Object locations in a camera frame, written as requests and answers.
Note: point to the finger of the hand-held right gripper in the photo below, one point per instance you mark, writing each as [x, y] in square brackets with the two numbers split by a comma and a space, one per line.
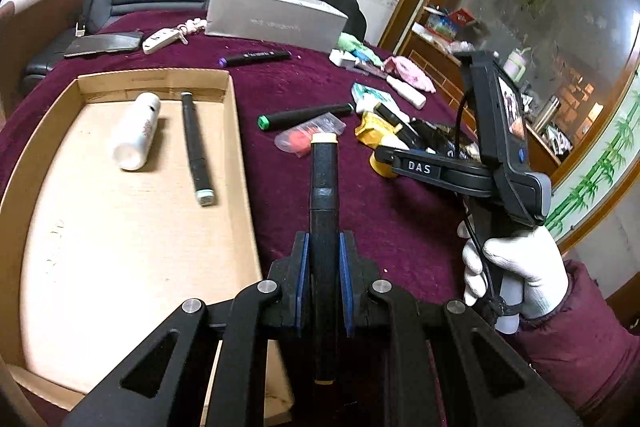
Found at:
[410, 167]

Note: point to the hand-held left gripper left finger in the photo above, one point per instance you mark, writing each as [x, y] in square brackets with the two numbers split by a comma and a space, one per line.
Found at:
[301, 287]

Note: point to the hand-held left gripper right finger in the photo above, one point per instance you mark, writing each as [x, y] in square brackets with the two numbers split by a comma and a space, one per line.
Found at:
[346, 287]

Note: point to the black packet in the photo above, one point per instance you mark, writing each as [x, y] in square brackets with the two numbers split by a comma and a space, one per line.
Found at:
[430, 134]

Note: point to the yellow packet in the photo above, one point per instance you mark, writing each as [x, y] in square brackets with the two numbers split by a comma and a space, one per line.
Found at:
[372, 127]

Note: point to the black marker with cream caps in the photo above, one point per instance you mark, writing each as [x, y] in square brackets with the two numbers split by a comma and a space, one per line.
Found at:
[324, 187]

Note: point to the black marker with green cap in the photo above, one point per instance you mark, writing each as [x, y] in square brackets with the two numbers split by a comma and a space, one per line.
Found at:
[305, 114]

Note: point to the cardboard box tray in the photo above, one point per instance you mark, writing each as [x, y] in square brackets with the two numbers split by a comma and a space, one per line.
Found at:
[125, 257]

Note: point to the person's right forearm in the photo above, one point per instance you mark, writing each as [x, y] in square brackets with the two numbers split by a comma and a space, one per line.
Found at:
[590, 347]

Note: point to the person's right hand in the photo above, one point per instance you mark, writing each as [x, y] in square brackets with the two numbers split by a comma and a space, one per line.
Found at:
[530, 267]

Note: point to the steel thermos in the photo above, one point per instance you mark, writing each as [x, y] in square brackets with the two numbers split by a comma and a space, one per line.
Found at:
[546, 114]

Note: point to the white tube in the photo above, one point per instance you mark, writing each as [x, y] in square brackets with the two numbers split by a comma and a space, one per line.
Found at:
[407, 92]

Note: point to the green and white tissue pack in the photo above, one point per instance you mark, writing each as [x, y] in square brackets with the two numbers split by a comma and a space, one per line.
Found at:
[372, 96]

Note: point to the white cup with green lid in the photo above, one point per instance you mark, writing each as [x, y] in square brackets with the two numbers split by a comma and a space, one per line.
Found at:
[515, 67]

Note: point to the white charger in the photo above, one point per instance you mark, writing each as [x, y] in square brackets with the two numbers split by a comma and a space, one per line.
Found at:
[341, 59]

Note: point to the green cloth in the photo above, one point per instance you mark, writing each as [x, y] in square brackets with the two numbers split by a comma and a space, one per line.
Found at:
[350, 43]

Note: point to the maroon tablecloth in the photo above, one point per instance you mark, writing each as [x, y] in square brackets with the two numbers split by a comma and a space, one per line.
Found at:
[280, 82]

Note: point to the black marker with grey cap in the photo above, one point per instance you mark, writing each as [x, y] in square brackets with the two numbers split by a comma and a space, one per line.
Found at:
[192, 142]

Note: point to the black marker with purple cap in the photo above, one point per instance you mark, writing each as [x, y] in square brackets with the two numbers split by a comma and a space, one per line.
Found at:
[255, 57]

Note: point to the grey rectangular box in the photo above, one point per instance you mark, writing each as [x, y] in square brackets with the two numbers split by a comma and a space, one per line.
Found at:
[270, 24]

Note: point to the white bottle with red print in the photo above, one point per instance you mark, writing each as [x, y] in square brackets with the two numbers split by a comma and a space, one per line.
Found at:
[135, 132]

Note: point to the white car key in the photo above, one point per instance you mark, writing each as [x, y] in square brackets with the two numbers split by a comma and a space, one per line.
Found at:
[160, 39]

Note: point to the bamboo print wall panel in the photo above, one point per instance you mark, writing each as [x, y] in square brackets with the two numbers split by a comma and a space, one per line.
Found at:
[595, 172]

